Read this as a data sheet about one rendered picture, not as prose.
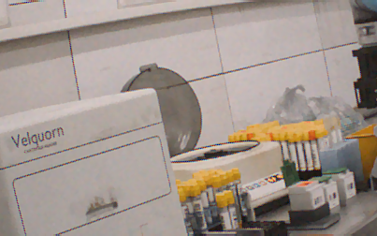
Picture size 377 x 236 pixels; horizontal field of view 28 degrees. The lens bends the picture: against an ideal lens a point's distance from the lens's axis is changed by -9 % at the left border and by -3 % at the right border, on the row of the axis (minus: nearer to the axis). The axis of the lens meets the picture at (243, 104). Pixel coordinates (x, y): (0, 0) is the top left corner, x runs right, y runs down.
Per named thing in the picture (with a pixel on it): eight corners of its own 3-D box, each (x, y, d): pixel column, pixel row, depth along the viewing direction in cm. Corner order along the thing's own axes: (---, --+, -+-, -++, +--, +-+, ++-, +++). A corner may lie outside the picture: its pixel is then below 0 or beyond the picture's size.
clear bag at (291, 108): (314, 161, 203) (301, 90, 201) (251, 170, 209) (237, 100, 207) (335, 143, 227) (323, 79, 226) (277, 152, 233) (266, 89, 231)
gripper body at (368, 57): (375, 105, 156) (364, 45, 155) (412, 100, 151) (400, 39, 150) (357, 112, 150) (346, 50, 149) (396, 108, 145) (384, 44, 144)
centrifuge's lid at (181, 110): (114, 70, 170) (96, 79, 176) (146, 182, 169) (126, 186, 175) (188, 54, 184) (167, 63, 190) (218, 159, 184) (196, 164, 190)
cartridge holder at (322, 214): (324, 229, 132) (321, 210, 131) (282, 230, 137) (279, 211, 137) (340, 220, 136) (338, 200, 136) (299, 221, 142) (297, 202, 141)
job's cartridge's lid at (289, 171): (281, 161, 136) (278, 162, 136) (288, 187, 136) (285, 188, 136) (294, 156, 139) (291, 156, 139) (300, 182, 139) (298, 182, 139)
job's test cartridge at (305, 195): (314, 221, 133) (309, 185, 133) (293, 221, 137) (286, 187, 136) (327, 213, 137) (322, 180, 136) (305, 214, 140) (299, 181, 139)
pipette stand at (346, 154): (350, 198, 152) (342, 148, 151) (319, 200, 156) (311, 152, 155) (371, 184, 160) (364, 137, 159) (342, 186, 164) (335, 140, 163)
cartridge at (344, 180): (347, 205, 146) (341, 171, 145) (326, 207, 149) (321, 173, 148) (357, 199, 149) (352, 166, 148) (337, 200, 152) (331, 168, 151)
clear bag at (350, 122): (326, 148, 221) (318, 99, 220) (293, 147, 235) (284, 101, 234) (379, 131, 231) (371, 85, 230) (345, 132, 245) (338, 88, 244)
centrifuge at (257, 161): (237, 225, 149) (224, 162, 148) (145, 217, 170) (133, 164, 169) (318, 191, 165) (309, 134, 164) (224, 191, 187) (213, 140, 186)
